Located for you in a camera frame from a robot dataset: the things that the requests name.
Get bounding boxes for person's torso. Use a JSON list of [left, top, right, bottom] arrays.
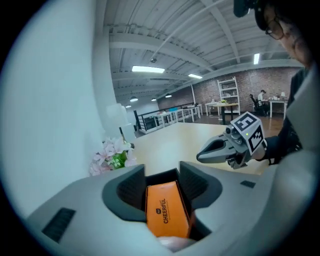
[[276, 67, 310, 164]]

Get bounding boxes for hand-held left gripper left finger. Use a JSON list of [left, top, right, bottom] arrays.
[[24, 163, 176, 256]]

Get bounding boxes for person's head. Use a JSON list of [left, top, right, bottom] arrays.
[[262, 3, 314, 69]]

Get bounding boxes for round wooden table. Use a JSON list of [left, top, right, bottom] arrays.
[[212, 102, 240, 125]]

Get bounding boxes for white table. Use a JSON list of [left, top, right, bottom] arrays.
[[157, 112, 177, 126], [189, 104, 204, 119], [174, 108, 194, 123], [204, 102, 219, 116]]

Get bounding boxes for black metal railing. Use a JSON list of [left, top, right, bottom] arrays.
[[133, 101, 196, 132]]

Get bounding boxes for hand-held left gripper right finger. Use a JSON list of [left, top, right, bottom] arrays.
[[174, 149, 320, 256]]

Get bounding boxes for person's right forearm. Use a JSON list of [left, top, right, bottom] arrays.
[[254, 135, 285, 165]]

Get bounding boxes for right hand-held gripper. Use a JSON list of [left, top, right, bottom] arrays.
[[196, 111, 268, 170]]

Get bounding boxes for white shelf rack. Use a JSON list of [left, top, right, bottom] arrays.
[[216, 76, 241, 119]]

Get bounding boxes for pink artificial flowers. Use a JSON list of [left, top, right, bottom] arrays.
[[89, 136, 138, 177]]

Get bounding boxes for black eyeglasses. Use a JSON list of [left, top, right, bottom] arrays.
[[264, 18, 286, 41]]

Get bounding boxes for black office chair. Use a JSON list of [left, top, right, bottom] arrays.
[[249, 94, 261, 116]]

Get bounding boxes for orange box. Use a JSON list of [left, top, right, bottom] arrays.
[[144, 180, 195, 240]]

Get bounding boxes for white desk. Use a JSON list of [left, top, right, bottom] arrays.
[[268, 98, 289, 119]]

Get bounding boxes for black head camera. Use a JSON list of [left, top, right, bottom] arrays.
[[232, 0, 266, 31]]

